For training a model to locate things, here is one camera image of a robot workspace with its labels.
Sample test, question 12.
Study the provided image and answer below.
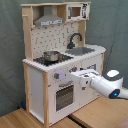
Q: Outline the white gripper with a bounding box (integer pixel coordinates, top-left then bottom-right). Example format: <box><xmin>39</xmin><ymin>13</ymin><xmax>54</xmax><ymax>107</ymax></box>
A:
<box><xmin>70</xmin><ymin>69</ymin><xmax>99</xmax><ymax>87</ymax></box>

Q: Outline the small metal pot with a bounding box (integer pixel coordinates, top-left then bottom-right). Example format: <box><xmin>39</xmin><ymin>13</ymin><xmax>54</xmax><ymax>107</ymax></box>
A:
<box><xmin>44</xmin><ymin>51</ymin><xmax>60</xmax><ymax>61</ymax></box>

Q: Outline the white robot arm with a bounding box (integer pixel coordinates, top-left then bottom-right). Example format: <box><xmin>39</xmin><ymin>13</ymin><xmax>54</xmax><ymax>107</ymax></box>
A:
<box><xmin>70</xmin><ymin>69</ymin><xmax>128</xmax><ymax>100</ymax></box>

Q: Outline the wooden toy kitchen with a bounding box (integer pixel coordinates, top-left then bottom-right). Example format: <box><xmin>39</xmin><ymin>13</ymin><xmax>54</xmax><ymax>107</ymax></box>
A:
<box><xmin>22</xmin><ymin>2</ymin><xmax>105</xmax><ymax>128</ymax></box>

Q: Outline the right red stove knob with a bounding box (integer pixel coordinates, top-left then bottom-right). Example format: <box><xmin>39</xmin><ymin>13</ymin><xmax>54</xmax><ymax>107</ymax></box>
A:
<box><xmin>71</xmin><ymin>66</ymin><xmax>79</xmax><ymax>73</ymax></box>

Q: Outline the red stove knob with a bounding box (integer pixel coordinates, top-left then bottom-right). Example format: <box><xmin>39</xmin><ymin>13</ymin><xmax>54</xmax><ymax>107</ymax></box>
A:
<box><xmin>71</xmin><ymin>66</ymin><xmax>79</xmax><ymax>73</ymax></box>
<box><xmin>54</xmin><ymin>73</ymin><xmax>60</xmax><ymax>79</ymax></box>

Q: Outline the grey ice dispenser panel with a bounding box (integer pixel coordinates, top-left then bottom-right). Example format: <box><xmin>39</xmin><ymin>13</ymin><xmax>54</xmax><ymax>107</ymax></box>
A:
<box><xmin>87</xmin><ymin>64</ymin><xmax>96</xmax><ymax>70</ymax></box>

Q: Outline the grey toy sink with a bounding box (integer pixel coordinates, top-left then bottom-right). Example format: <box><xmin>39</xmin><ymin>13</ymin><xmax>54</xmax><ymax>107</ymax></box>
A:
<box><xmin>66</xmin><ymin>47</ymin><xmax>94</xmax><ymax>56</ymax></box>

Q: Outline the left red stove knob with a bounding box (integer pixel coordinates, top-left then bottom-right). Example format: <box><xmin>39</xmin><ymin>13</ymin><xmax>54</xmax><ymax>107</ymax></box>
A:
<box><xmin>54</xmin><ymin>73</ymin><xmax>60</xmax><ymax>79</ymax></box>

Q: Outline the toy oven door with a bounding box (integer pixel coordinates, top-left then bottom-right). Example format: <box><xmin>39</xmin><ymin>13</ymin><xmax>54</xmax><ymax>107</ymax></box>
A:
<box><xmin>56</xmin><ymin>85</ymin><xmax>74</xmax><ymax>111</ymax></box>

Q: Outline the black toy faucet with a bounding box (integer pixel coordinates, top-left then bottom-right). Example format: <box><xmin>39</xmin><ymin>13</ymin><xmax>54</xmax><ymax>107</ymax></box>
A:
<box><xmin>66</xmin><ymin>32</ymin><xmax>83</xmax><ymax>50</ymax></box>

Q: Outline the black toy stovetop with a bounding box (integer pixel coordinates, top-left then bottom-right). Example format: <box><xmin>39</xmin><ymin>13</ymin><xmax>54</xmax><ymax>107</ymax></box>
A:
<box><xmin>33</xmin><ymin>54</ymin><xmax>73</xmax><ymax>66</ymax></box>

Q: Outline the toy microwave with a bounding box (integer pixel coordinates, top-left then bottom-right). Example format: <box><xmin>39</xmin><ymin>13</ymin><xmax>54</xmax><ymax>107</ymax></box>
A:
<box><xmin>67</xmin><ymin>3</ymin><xmax>89</xmax><ymax>21</ymax></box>

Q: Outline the grey range hood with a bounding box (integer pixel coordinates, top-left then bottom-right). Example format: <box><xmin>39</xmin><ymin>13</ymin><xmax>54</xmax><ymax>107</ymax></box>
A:
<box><xmin>35</xmin><ymin>5</ymin><xmax>64</xmax><ymax>27</ymax></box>

